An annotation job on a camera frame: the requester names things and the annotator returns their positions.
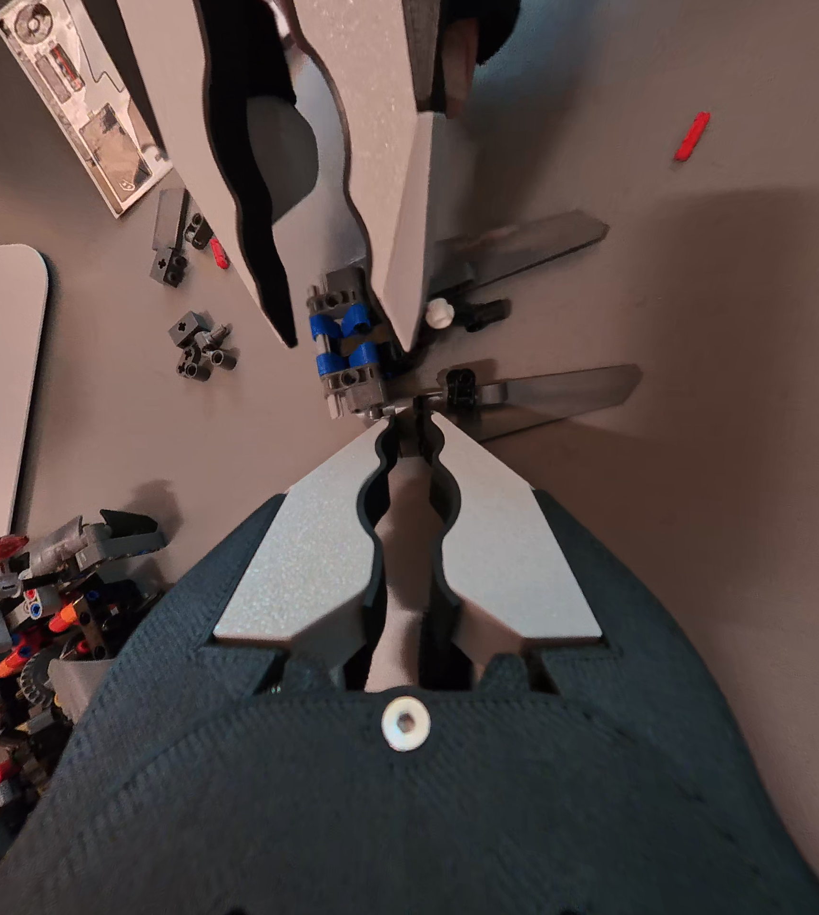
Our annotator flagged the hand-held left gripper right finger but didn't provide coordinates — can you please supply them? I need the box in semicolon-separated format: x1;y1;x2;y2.
428;413;606;691

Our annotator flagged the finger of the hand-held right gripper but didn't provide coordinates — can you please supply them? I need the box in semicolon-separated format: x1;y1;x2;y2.
288;0;453;354
118;0;301;350

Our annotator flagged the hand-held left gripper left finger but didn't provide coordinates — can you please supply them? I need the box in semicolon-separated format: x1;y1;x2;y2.
212;418;392;691

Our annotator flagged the blue grey lego assembly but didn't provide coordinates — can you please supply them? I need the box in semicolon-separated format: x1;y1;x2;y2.
307;209;610;424

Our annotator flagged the lego sticker sheet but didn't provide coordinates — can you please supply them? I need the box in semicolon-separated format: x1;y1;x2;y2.
0;0;174;219

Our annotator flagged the grey lego cross-hole brick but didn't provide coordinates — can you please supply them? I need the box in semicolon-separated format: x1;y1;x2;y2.
150;246;188;289
168;311;212;349

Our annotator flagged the lego car chassis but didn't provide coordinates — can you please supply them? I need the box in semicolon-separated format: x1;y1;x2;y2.
0;509;169;895

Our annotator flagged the long red lego pin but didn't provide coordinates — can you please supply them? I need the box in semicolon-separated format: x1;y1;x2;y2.
673;111;712;163

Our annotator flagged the person's right hand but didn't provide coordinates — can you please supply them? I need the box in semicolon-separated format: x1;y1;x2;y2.
445;18;483;120

